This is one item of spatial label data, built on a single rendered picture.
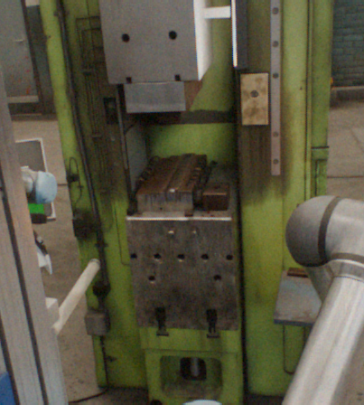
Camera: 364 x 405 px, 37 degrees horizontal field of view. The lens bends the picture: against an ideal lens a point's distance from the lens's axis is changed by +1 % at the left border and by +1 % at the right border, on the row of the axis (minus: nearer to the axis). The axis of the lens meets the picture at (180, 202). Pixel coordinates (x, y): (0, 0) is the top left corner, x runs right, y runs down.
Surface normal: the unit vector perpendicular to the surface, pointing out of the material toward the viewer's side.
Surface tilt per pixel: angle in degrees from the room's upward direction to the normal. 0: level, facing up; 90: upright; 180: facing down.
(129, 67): 90
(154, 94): 90
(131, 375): 90
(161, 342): 90
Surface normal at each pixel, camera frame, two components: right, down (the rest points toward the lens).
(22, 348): 0.92, 0.07
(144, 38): -0.17, 0.38
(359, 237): -0.50, -0.55
